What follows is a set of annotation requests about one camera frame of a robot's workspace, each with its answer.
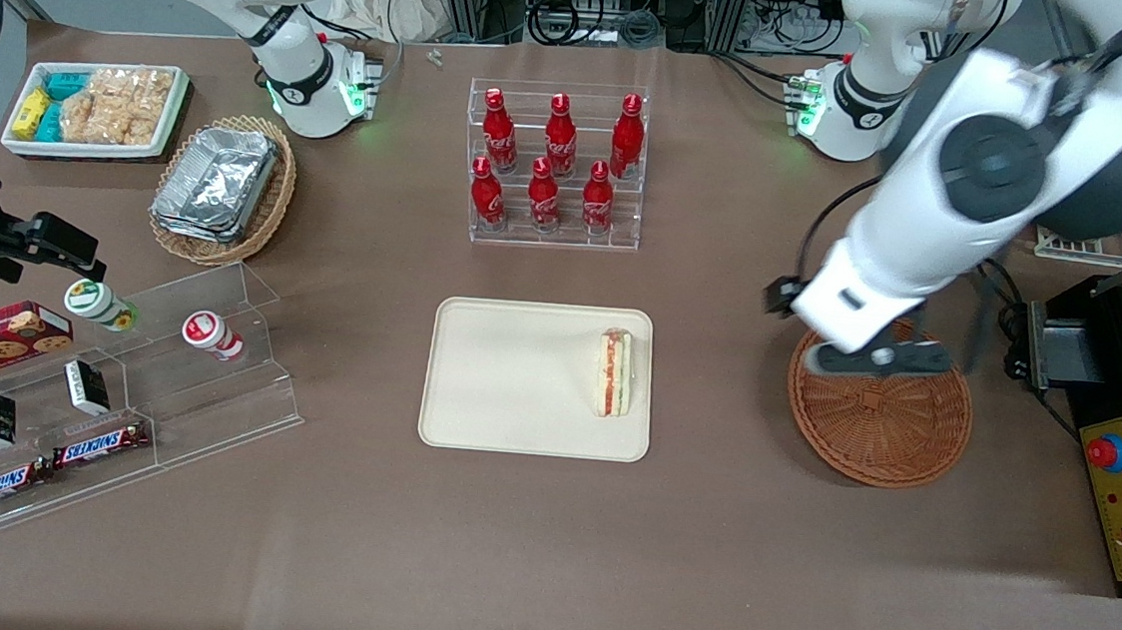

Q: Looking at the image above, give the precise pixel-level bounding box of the yellow snack pack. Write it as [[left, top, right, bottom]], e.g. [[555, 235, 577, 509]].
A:
[[11, 86, 53, 142]]

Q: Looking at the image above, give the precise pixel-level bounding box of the coiled black cable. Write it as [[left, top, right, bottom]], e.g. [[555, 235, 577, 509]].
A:
[[525, 0, 592, 48]]

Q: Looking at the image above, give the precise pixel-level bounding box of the light wicker basket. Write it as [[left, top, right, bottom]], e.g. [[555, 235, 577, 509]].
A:
[[144, 107, 303, 274]]

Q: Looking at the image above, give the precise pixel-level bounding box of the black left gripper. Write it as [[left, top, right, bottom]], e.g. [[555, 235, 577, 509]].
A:
[[761, 273, 809, 321]]

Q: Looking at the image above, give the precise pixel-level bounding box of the clear acrylic stepped shelf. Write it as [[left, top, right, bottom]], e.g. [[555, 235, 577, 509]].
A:
[[0, 243, 316, 561]]

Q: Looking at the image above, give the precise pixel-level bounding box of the snickers chocolate bar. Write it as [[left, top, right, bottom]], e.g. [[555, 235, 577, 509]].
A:
[[50, 411, 154, 479], [0, 455, 56, 525]]

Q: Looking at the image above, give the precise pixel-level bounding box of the teal snack pack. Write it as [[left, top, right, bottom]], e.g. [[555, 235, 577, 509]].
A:
[[33, 101, 69, 145], [41, 68, 94, 105]]

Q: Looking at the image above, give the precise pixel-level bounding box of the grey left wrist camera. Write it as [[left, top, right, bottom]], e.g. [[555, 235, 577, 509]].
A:
[[804, 328, 956, 389]]

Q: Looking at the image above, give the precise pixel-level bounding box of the red cola bottle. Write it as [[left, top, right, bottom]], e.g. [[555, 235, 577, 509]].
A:
[[478, 87, 525, 176], [540, 93, 582, 180], [578, 159, 619, 237], [466, 155, 512, 234], [607, 92, 650, 182], [523, 156, 567, 235]]

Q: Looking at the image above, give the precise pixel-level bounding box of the clear acrylic bottle rack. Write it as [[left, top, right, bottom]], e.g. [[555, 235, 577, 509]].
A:
[[455, 75, 653, 256]]

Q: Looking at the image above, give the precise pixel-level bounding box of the green label yogurt bottle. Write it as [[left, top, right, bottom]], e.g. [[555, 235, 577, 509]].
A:
[[60, 276, 140, 334]]

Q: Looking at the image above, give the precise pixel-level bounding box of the red label yogurt bottle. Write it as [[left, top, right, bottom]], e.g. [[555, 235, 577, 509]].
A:
[[179, 309, 249, 364]]

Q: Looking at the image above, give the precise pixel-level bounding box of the white rectangular snack tray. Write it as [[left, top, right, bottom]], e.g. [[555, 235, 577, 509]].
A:
[[0, 53, 192, 170]]

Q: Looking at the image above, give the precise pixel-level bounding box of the beige rectangular tray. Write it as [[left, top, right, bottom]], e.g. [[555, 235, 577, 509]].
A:
[[415, 293, 661, 465]]

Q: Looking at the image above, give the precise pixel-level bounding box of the stack of foil trays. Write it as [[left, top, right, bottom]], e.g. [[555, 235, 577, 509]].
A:
[[149, 121, 282, 250]]

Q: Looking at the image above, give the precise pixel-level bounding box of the brown round wicker basket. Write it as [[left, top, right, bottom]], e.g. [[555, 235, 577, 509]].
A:
[[779, 309, 982, 496]]

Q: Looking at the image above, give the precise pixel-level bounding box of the black machine housing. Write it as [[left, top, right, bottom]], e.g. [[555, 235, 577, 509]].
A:
[[1004, 268, 1122, 600]]

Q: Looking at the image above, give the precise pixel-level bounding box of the triangle sandwich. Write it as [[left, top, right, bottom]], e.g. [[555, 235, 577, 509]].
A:
[[592, 325, 637, 420]]

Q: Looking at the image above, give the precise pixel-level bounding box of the clear bag of rice crackers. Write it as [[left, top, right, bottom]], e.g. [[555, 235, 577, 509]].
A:
[[55, 61, 177, 152]]

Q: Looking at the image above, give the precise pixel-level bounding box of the black power cable with plug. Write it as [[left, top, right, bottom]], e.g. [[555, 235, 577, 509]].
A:
[[972, 259, 1096, 442]]

